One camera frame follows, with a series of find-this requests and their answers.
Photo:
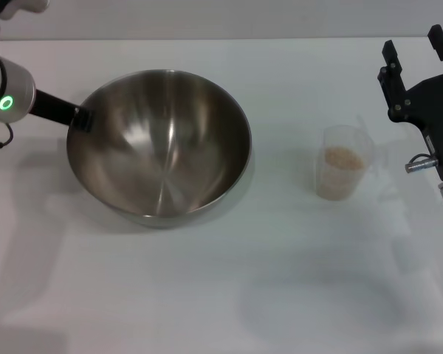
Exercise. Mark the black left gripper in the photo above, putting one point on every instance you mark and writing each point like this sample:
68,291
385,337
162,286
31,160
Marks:
53,107

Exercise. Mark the clear plastic measuring cup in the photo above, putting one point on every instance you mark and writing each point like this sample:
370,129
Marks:
339,138

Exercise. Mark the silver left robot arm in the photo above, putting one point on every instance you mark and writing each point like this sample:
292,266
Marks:
11,92

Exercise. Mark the brown rice grains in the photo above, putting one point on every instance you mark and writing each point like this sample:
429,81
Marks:
341,166

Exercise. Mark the stainless steel mixing bowl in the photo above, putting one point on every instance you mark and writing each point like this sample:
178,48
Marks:
162,147

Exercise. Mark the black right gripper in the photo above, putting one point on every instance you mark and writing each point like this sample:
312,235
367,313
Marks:
435,110

